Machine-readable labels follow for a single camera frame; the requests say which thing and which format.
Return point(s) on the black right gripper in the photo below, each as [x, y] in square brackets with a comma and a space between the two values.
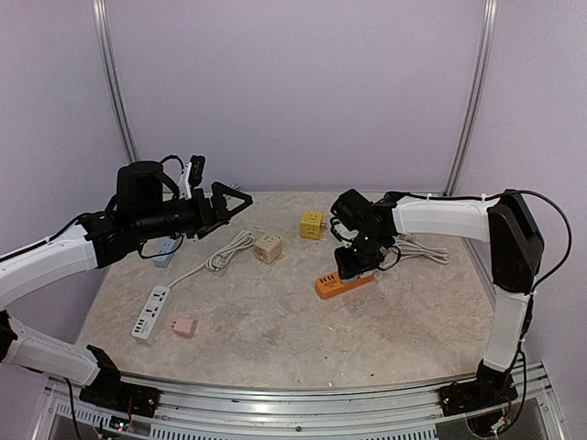
[350, 264]

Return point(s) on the beige cube socket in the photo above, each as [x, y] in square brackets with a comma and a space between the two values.
[267, 248]

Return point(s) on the blue usb charger plug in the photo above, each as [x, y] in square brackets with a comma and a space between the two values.
[351, 279]

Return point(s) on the left aluminium frame post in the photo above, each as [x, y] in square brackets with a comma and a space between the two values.
[107, 54]

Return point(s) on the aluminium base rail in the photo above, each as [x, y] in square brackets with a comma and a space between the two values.
[198, 411]

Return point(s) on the orange power strip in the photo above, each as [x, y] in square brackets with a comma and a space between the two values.
[330, 285]

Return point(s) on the yellow cube socket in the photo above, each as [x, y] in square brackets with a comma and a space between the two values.
[311, 225]

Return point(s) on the pink usb charger plug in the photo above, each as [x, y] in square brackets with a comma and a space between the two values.
[184, 327]

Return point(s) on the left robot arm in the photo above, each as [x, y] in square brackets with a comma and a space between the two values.
[148, 204]

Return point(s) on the aluminium frame post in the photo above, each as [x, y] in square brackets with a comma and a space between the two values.
[474, 100]
[107, 54]

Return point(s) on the white power strip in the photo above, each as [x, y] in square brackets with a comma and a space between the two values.
[152, 315]

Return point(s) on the right aluminium frame post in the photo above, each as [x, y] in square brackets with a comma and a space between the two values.
[474, 100]

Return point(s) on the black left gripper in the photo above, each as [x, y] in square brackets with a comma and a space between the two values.
[207, 217]

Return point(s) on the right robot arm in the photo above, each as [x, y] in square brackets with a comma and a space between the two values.
[503, 221]

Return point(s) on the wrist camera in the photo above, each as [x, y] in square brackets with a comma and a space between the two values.
[191, 177]
[341, 233]

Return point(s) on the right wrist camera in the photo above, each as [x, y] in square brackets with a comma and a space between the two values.
[341, 233]

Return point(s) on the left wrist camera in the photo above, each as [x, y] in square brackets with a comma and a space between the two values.
[191, 177]

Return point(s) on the blue power strip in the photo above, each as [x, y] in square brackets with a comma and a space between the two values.
[168, 247]

